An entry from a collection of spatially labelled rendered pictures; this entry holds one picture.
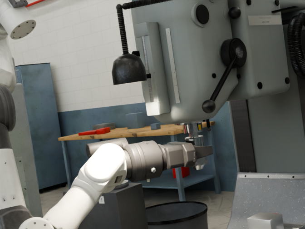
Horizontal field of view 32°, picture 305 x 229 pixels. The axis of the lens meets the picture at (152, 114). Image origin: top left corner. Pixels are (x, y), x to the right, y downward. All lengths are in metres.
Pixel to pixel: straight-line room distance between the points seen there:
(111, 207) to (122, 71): 0.55
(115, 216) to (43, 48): 7.67
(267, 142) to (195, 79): 0.50
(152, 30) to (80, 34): 7.13
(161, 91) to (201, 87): 0.09
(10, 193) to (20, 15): 0.39
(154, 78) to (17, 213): 0.42
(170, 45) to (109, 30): 6.61
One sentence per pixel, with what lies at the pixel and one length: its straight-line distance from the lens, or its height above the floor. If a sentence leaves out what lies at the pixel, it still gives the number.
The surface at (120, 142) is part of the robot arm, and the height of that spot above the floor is 1.29.
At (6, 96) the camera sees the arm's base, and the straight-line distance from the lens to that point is 1.14.
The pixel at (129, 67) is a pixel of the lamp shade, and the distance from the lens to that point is 1.12.
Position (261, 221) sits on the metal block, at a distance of 1.24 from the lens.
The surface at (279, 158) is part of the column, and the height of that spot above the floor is 1.14.
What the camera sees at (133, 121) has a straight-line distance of 7.16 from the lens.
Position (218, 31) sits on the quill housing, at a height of 1.51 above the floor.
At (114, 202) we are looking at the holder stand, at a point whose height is 1.10.
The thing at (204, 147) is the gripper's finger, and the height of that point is 1.24.
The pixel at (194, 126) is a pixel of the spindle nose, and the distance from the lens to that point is 1.30.
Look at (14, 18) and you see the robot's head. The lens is 1.22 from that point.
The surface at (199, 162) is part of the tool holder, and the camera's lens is 1.32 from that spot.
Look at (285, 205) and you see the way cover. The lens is 1.62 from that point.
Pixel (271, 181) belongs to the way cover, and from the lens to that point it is 1.66.
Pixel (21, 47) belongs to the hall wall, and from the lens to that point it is 9.69.
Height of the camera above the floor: 1.41
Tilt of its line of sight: 3 degrees down
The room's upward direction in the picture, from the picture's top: 8 degrees counter-clockwise
